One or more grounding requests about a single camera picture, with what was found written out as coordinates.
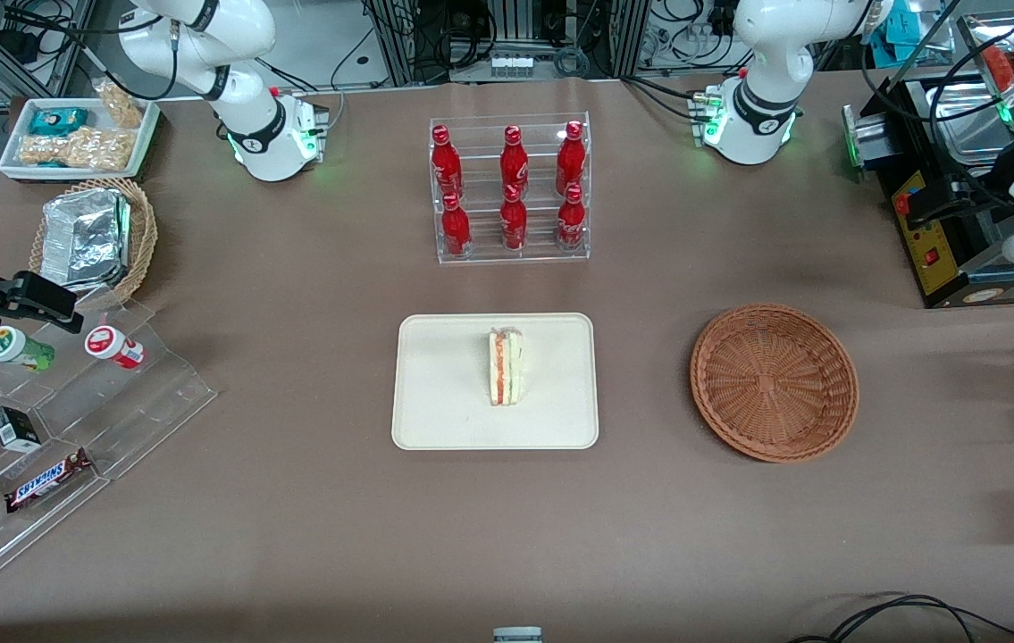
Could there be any small black box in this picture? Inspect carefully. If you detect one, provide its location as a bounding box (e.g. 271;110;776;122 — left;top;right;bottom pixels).
0;406;42;453

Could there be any green small drink bottle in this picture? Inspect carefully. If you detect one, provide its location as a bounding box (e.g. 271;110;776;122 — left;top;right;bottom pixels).
0;326;56;372

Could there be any Snickers chocolate bar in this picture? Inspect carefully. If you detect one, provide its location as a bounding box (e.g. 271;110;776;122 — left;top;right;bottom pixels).
5;449;93;514

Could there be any brown round wicker basket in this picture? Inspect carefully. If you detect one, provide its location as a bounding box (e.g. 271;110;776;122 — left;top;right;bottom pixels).
690;304;859;463

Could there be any shiny metal tray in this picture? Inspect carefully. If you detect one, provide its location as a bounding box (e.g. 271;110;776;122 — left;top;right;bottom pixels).
925;79;1014;169

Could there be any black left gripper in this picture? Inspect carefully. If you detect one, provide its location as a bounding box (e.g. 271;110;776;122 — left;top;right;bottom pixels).
907;132;1014;226

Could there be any triangle sandwich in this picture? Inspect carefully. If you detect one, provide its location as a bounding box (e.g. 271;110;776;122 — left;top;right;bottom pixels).
487;327;524;408

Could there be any small clear peanut bag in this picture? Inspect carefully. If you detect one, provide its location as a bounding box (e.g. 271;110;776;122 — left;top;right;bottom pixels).
94;79;147;129

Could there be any large clear peanut bag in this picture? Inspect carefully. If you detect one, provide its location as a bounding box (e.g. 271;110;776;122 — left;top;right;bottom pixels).
17;127;134;172

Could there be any teal snack packet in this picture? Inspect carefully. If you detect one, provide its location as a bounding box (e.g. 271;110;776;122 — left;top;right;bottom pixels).
29;107;89;137

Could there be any cream plastic serving tray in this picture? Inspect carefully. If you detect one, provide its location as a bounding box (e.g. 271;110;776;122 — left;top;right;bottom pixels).
391;313;599;451

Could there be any red small drink bottle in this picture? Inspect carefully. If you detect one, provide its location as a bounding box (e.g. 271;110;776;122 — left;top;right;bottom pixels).
84;326;147;370

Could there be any clear acrylic step display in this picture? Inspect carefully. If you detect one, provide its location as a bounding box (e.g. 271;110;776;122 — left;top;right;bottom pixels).
0;299;219;603

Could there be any black machine with yellow panel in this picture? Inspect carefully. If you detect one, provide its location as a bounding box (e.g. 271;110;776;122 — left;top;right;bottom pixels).
859;73;1014;310

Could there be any silver cylinder with green light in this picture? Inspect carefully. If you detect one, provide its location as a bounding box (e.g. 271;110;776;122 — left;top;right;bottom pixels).
842;104;899;181

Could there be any black floor cable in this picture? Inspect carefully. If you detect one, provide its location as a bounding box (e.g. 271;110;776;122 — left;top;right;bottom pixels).
784;593;1014;643

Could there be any white rectangular snack tray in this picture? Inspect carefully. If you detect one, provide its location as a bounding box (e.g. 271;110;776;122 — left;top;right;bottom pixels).
0;96;161;182

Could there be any light oval wicker basket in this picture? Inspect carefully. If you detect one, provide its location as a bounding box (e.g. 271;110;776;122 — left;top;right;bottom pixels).
28;177;158;311

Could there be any clear acrylic bottle rack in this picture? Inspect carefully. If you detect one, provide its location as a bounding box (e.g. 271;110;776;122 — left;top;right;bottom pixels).
429;112;591;265

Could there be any silver foil container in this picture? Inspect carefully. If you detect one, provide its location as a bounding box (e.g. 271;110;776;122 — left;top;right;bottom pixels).
39;188;132;288

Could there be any red cola bottle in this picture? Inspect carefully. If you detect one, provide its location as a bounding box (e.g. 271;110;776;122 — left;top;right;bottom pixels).
557;184;587;254
556;121;586;196
440;192;473;261
431;125;464;201
499;125;530;199
499;185;529;252

